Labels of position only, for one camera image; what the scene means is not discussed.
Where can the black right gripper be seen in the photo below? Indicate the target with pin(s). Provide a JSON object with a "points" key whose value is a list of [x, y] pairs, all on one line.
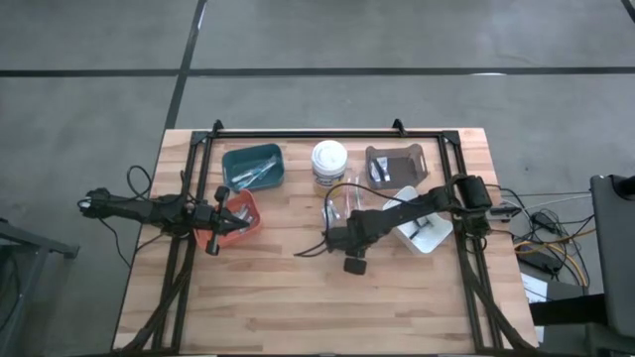
{"points": [[354, 235]]}

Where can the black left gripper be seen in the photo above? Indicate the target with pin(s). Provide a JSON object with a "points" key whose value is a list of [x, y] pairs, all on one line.
{"points": [[208, 218]]}

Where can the orange plastic bin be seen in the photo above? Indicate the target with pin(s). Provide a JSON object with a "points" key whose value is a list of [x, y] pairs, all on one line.
{"points": [[233, 240]]}

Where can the red white toothbrush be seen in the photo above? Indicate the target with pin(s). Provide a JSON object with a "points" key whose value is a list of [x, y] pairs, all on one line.
{"points": [[349, 193]]}

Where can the green white toothbrush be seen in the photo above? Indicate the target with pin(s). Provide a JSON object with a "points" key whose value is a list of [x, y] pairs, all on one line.
{"points": [[358, 191]]}

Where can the blue white toothbrush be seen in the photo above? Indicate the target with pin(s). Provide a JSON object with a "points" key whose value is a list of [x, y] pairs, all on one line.
{"points": [[260, 166], [248, 174]]}

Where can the white plastic bin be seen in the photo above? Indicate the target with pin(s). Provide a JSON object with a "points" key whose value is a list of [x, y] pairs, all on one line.
{"points": [[431, 240]]}

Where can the yellow white wipes canister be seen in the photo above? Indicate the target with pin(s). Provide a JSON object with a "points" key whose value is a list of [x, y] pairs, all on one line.
{"points": [[330, 158]]}

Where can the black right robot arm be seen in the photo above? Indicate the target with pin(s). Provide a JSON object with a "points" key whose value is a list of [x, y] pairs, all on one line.
{"points": [[412, 208]]}

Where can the teal plastic bin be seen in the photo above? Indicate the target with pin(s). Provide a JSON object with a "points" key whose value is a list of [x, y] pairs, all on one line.
{"points": [[233, 163]]}

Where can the brown plastic bin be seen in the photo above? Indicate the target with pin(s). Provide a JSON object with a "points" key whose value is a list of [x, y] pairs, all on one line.
{"points": [[404, 171]]}

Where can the black power brick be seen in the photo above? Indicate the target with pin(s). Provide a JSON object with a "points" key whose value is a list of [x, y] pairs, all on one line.
{"points": [[538, 260]]}

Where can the white paper sheet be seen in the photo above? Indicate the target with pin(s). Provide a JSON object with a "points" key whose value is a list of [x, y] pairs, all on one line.
{"points": [[535, 287]]}

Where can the grey metal stand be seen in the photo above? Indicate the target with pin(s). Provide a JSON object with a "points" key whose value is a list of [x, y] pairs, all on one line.
{"points": [[44, 246]]}

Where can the black power adapter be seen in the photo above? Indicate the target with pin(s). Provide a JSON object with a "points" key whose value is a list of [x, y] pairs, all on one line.
{"points": [[543, 219]]}

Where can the dark grey equipment cabinet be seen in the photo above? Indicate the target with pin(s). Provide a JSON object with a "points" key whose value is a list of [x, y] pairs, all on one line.
{"points": [[615, 248]]}

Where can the black metal table frame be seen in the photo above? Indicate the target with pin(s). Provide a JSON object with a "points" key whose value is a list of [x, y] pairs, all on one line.
{"points": [[297, 134]]}

